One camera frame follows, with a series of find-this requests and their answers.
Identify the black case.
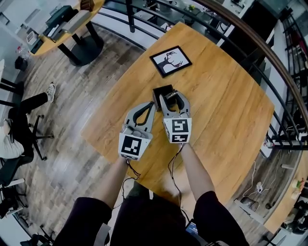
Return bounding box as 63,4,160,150
45,5,76,27

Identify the white small container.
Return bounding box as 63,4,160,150
26,32,40,45

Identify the grey shoulder strap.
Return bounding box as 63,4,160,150
94,222,112,246

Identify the dark grey rectangular tray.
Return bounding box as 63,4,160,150
28,39,45,54

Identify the person's dark shirt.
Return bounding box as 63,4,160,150
53,190,250,246

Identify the wooden side desk white frame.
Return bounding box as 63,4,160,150
234,153,308,234

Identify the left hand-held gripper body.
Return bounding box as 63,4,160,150
117,123,153,161

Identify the oval wooden table black base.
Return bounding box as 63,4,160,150
28,0,106,67

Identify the black waste bin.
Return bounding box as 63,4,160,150
14,56,28,72

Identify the person's right forearm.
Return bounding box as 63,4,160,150
180,142,217,202

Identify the white cable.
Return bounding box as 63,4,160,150
241,160,270,198

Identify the black framed picture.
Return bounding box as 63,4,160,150
149,45,193,79

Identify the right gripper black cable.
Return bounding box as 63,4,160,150
167,142,191,224

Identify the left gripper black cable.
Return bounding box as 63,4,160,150
121,159,143,200

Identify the black mesh bin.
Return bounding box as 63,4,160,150
240,197,260,210

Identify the person's left forearm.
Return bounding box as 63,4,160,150
95,155,129,210

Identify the black office chair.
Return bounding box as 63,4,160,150
0,114,55,186

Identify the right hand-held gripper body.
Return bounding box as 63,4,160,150
163,112,193,144

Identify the black open tray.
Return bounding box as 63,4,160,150
44,22,68,43

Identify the blue screen device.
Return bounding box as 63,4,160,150
185,219,201,238

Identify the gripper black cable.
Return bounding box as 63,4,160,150
167,142,191,224
121,159,143,200

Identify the small potted plant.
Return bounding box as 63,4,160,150
291,177,305,191

